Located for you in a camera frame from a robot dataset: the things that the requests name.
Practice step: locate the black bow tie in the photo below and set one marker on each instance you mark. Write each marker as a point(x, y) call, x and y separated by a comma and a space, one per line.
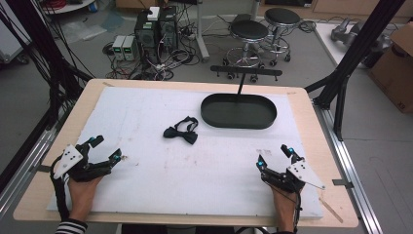
point(186, 136)

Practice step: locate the white foam mat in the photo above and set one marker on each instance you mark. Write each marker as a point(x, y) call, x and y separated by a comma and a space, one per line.
point(195, 175)

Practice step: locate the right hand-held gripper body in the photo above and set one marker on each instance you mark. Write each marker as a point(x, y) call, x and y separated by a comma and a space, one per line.
point(303, 172)

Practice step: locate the white power supply unit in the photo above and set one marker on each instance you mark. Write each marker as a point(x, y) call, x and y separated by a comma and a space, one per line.
point(129, 48)
point(118, 47)

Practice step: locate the round white table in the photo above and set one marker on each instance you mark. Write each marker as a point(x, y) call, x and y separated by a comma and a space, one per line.
point(66, 6)

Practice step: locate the person's right hand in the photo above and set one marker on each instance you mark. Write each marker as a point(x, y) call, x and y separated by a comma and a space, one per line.
point(285, 203)

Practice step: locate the grey robot part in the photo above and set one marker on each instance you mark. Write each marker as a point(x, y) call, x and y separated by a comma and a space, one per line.
point(354, 32)

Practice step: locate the brown cardboard box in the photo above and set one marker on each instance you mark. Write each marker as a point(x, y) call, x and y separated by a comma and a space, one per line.
point(394, 71)

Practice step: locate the black round stool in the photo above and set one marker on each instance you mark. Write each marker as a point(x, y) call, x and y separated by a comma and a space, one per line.
point(281, 22)
point(248, 39)

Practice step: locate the person's left hand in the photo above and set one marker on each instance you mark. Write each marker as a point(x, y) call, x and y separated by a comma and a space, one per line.
point(81, 195)

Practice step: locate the black metal frame post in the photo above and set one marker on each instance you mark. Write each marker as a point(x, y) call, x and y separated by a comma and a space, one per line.
point(42, 48)
point(350, 61)

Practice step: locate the black oval tray with stand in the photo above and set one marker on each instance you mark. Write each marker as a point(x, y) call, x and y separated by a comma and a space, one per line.
point(238, 113)

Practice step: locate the grey metal stand leg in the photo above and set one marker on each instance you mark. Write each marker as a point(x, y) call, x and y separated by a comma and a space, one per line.
point(202, 31)

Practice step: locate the grey tape strip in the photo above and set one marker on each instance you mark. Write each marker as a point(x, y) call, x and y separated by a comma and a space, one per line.
point(342, 183)
point(43, 168)

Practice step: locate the thin wooden stick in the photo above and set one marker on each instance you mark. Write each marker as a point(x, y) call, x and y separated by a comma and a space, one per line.
point(331, 210)

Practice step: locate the black computer tower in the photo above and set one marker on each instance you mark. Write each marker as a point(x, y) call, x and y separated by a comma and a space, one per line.
point(146, 35)
point(168, 31)

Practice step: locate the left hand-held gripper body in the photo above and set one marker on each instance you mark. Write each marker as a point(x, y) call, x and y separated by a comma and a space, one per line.
point(68, 160)

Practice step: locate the aluminium rail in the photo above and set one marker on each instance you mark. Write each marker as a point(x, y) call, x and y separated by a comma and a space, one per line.
point(349, 169)
point(24, 169)

